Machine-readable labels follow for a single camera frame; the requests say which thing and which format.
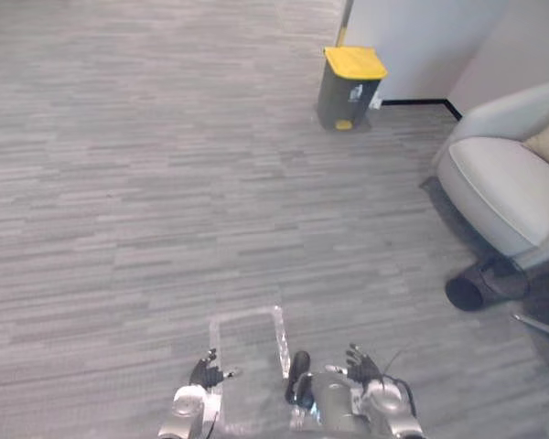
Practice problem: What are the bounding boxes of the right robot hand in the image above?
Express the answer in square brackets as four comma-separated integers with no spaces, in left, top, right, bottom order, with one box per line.
[325,343,384,385]

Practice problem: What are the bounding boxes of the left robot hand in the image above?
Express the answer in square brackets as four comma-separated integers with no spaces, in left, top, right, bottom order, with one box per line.
[188,348,242,391]

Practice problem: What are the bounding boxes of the clear tape floor marking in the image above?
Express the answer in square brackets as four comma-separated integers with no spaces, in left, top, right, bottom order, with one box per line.
[209,305,290,435]

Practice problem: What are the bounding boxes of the black cylindrical bin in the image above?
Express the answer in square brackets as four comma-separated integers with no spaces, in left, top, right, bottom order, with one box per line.
[445,255,531,313]

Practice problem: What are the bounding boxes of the silver chair base leg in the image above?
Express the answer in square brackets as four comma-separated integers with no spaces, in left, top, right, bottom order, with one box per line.
[511,296,549,388]

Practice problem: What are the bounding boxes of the light grey armchair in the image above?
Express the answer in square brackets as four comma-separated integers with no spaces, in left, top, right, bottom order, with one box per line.
[432,80,549,275]

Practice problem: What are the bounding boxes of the grey bin with yellow lid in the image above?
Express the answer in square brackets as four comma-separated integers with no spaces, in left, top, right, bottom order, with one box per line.
[317,46,389,132]

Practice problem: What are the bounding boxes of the yellow and black striped post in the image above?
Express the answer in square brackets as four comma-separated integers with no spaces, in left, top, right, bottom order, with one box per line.
[334,0,354,48]

